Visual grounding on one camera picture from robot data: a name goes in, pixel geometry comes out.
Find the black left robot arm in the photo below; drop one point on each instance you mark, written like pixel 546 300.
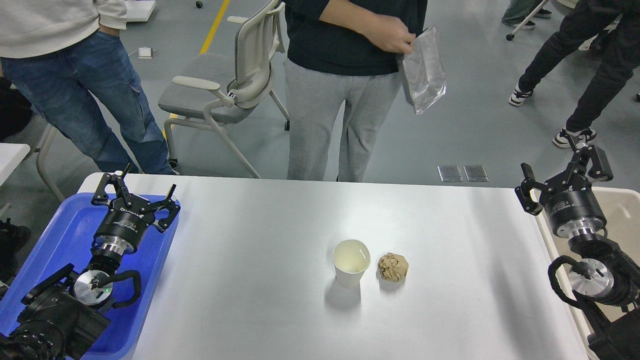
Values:
pixel 85 289

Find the white paper cup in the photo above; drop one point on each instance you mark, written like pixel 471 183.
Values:
pixel 351 258

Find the left metal floor plate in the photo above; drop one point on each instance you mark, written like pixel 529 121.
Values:
pixel 449 173

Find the small white floor adapter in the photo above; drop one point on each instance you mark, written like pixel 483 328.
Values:
pixel 144 53

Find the white chair leg with caster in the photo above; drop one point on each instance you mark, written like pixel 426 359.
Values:
pixel 520 26

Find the beige plastic bin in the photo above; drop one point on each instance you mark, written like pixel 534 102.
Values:
pixel 621 208

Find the right metal floor plate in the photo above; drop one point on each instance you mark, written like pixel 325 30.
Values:
pixel 476 173

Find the white side table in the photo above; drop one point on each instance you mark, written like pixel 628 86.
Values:
pixel 34 139

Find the clear plastic bag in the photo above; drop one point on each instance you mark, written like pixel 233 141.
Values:
pixel 423 76

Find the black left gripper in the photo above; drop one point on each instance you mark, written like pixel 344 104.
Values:
pixel 123 224

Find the white box on floor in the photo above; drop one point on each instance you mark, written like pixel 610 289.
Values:
pixel 138 11

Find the crumpled brown paper ball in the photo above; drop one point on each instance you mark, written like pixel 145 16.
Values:
pixel 393 267

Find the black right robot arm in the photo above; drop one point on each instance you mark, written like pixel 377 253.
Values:
pixel 597 278

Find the person in blue jeans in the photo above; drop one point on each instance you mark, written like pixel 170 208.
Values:
pixel 67 58

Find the metal floor plate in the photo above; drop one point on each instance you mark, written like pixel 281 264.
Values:
pixel 476 173
pixel 449 173

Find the grey office chair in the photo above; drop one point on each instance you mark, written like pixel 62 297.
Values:
pixel 216 90

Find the person in black sweater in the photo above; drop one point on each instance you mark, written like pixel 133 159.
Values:
pixel 343 54

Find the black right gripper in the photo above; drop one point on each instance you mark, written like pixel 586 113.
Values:
pixel 576 208

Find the person's foot far background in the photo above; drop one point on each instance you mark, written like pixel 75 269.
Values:
pixel 517 11

